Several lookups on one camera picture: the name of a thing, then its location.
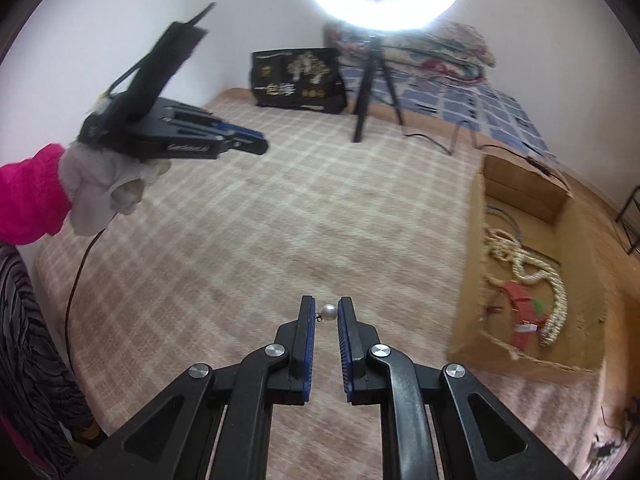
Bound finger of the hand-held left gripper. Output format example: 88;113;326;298
159;99;265;142
216;136;271;157

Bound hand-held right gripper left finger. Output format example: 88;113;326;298
65;296;317;480

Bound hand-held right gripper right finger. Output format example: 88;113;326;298
337;296;576;480

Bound red green charm ornament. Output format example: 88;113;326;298
492;282;548;351

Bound thin blue cord necklace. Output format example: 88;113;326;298
487;205;526;261

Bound white pearl necklace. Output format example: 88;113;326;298
482;227;568;348

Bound cardboard box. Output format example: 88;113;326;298
447;152;608;373

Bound person's left forearm pink sleeve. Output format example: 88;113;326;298
0;142;71;246

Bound person's left hand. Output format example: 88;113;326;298
59;140;172;236

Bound black printed bag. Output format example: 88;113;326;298
249;47;348;115

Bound black tripod stand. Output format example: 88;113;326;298
351;0;406;143

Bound folded floral quilts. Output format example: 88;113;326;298
325;20;497;83

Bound blue patterned bedsheet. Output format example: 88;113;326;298
340;62;561;161

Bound person's striped garment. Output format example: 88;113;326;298
0;242;96;480

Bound black metal clothes rack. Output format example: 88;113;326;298
615;195;640;256

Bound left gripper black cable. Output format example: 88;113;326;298
65;210;123;376

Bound black ring light cable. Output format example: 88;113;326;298
402;120;571;191

